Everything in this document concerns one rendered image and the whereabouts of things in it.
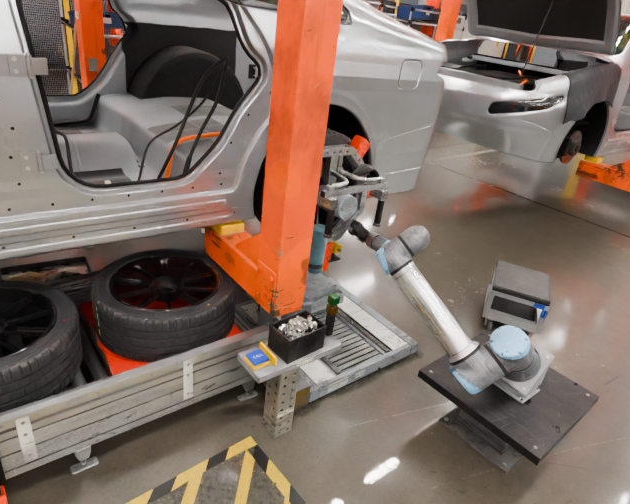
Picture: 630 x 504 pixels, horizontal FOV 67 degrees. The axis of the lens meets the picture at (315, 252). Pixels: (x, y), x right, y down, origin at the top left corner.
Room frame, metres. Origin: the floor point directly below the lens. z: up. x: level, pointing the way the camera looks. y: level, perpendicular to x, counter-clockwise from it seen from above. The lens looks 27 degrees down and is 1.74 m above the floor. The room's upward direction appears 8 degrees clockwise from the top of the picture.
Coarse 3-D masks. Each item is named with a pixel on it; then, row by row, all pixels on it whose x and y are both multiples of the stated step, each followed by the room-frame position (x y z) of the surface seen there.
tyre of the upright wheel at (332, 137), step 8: (328, 128) 2.58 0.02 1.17; (328, 136) 2.45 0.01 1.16; (336, 136) 2.48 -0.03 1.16; (344, 136) 2.53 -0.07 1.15; (328, 144) 2.45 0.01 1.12; (336, 144) 2.49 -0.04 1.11; (264, 160) 2.37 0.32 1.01; (264, 168) 2.33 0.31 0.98; (264, 176) 2.31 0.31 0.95; (256, 184) 2.34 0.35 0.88; (256, 192) 2.34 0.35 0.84; (256, 200) 2.35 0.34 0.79; (256, 208) 2.35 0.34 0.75; (256, 216) 2.41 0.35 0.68
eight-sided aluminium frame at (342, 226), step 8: (344, 144) 2.48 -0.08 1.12; (328, 152) 2.35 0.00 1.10; (336, 152) 2.38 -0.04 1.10; (344, 152) 2.42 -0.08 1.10; (352, 152) 2.45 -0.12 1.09; (352, 160) 2.52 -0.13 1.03; (360, 160) 2.50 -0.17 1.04; (360, 176) 2.56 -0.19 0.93; (360, 192) 2.55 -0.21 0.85; (360, 200) 2.54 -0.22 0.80; (360, 208) 2.54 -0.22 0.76; (352, 216) 2.51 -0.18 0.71; (336, 224) 2.51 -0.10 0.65; (344, 224) 2.49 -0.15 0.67; (336, 232) 2.46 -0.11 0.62; (344, 232) 2.48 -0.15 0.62; (328, 240) 2.40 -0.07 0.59; (336, 240) 2.44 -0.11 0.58
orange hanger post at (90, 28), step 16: (80, 0) 3.77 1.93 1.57; (96, 0) 3.84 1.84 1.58; (80, 16) 3.77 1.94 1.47; (96, 16) 3.84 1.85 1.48; (80, 32) 3.80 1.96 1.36; (96, 32) 3.83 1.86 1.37; (80, 48) 3.83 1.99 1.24; (96, 48) 3.83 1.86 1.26; (80, 64) 3.87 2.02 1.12; (96, 64) 3.82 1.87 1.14
